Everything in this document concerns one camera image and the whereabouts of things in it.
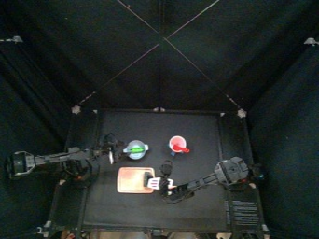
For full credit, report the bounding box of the red toy utensil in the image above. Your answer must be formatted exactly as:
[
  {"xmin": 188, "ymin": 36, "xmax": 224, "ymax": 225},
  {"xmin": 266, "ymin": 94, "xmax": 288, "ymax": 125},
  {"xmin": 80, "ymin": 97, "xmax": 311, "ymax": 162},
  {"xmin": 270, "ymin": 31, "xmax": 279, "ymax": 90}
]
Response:
[{"xmin": 174, "ymin": 144, "xmax": 192, "ymax": 154}]

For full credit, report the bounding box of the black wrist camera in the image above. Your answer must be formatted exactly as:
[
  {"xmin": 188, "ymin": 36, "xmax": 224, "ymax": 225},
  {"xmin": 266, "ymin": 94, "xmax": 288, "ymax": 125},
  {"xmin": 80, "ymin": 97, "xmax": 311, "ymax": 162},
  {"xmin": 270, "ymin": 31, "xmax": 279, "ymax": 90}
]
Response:
[
  {"xmin": 159, "ymin": 160, "xmax": 176, "ymax": 177},
  {"xmin": 99, "ymin": 133, "xmax": 120, "ymax": 145}
]

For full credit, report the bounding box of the red toy cup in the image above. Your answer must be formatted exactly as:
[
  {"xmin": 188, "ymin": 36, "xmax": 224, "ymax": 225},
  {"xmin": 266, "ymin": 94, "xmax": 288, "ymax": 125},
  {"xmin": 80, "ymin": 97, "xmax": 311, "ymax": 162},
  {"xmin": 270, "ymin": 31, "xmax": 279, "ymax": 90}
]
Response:
[{"xmin": 167, "ymin": 134, "xmax": 188, "ymax": 153}]

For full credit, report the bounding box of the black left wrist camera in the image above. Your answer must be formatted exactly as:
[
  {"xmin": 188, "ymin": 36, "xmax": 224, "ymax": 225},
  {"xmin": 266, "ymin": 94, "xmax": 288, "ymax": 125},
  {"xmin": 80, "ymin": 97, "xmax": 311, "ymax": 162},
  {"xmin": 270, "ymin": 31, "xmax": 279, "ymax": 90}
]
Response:
[{"xmin": 99, "ymin": 133, "xmax": 120, "ymax": 145}]

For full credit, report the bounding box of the wooden cutting board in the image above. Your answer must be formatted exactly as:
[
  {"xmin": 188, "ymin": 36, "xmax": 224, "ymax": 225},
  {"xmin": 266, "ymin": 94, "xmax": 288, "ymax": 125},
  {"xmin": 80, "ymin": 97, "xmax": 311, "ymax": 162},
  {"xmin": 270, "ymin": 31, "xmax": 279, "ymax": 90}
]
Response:
[{"xmin": 116, "ymin": 166, "xmax": 158, "ymax": 194}]

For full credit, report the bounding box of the thin diagonal brace cord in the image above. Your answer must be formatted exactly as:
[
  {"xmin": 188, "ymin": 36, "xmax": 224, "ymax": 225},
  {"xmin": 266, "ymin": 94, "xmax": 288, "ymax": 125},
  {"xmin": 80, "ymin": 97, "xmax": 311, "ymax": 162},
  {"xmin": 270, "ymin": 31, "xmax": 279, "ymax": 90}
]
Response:
[
  {"xmin": 116, "ymin": 0, "xmax": 243, "ymax": 110},
  {"xmin": 76, "ymin": 0, "xmax": 220, "ymax": 107}
]

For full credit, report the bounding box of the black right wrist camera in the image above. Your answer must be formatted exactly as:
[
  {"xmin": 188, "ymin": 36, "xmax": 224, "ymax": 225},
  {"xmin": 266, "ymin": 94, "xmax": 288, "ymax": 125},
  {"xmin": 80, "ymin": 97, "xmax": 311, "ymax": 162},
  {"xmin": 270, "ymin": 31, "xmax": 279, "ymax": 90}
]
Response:
[{"xmin": 159, "ymin": 160, "xmax": 176, "ymax": 177}]

